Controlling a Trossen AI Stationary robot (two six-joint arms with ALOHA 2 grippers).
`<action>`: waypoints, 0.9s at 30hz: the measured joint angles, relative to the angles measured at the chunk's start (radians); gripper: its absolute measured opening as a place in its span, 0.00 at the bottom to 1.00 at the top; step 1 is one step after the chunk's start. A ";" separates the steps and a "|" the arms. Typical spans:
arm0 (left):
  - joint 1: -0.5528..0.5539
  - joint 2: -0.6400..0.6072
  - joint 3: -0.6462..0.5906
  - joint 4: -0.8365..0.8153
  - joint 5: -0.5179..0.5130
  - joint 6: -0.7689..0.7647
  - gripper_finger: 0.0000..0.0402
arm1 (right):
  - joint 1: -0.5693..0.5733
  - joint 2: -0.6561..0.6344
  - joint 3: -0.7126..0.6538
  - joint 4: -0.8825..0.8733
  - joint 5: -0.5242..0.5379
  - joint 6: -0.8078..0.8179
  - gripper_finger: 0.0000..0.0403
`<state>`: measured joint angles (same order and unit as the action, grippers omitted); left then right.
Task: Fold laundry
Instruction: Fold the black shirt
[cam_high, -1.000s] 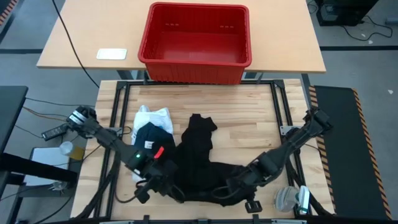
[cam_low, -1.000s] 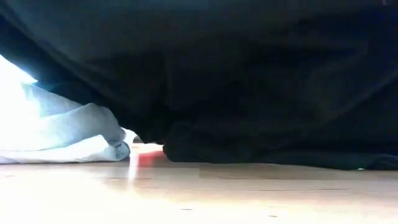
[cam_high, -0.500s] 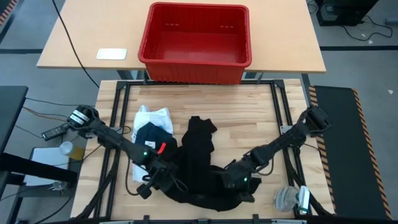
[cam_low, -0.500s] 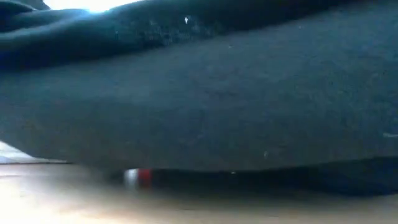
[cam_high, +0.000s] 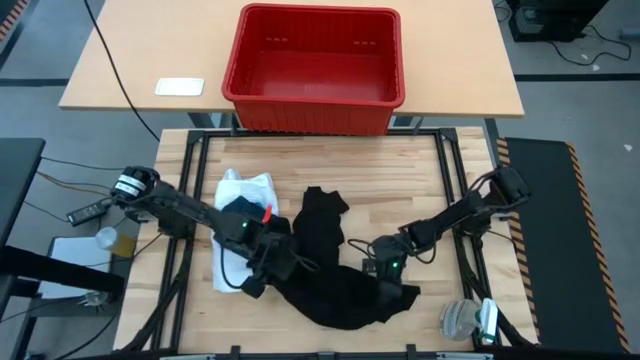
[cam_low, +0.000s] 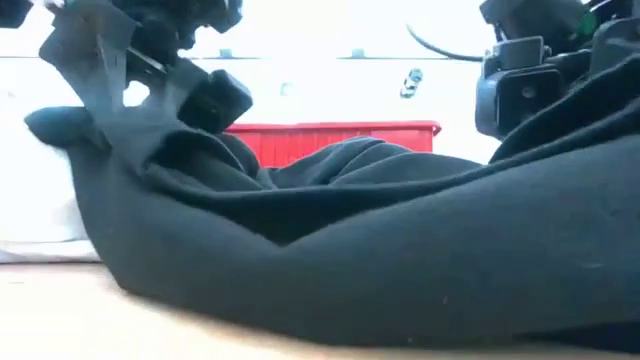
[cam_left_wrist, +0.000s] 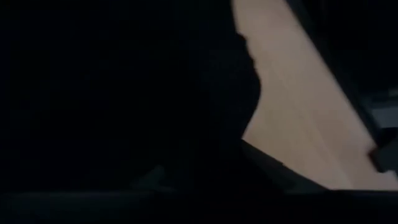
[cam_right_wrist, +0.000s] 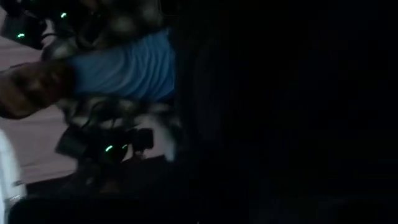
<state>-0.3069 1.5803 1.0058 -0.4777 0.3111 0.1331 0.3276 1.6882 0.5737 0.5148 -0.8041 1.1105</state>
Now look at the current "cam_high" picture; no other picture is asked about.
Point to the crumpled clear plastic wrapper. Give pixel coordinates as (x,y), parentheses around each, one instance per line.
(94,299)

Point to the red plastic laundry basket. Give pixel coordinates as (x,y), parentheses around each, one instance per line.
(315,70)

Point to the light wood desk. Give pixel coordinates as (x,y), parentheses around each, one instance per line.
(450,60)

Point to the dark navy garment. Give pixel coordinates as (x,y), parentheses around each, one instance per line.
(245,207)

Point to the black metal table frame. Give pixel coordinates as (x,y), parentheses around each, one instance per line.
(181,310)

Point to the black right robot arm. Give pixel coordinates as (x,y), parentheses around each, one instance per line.
(465,210)

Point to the black equipment box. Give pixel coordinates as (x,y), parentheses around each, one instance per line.
(550,20)

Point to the silver flat phone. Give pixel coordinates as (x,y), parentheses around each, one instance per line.
(179,87)

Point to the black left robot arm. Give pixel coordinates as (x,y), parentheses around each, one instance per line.
(175,205)

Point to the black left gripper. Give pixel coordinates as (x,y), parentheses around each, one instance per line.
(275,255)

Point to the black hazard-striped floor mat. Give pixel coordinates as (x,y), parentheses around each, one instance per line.
(555,250)

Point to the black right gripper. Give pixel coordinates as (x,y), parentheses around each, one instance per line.
(387,255)

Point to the small white device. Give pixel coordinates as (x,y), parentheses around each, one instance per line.
(489,320)

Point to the black power adapter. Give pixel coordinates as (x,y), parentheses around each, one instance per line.
(87,213)

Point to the white board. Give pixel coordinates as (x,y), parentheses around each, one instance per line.
(75,252)

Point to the white shirt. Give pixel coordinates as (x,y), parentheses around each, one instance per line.
(240,190)

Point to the black garment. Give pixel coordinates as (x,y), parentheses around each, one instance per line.
(325,290)

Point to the black metal beam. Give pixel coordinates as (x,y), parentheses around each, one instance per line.
(40,267)

